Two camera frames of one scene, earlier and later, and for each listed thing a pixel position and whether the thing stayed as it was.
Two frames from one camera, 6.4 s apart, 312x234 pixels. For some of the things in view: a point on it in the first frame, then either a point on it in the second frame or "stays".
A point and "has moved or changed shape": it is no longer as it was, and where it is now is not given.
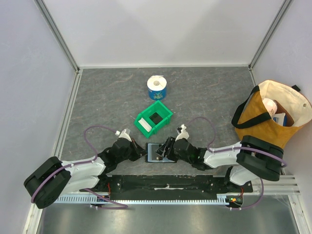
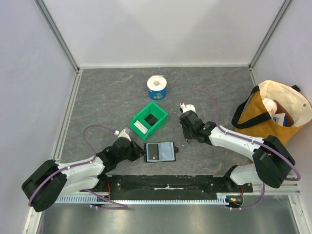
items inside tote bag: [279, 113] stays
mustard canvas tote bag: [250, 119] stays
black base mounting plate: [170, 187] stays
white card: [143, 122] -> [140, 126]
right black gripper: [168, 148] -> [186, 129]
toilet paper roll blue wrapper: [156, 85] stays
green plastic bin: [157, 107] has moved or changed shape
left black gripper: [138, 152] stays
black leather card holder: [152, 157] stays
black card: [155, 118] -> [150, 119]
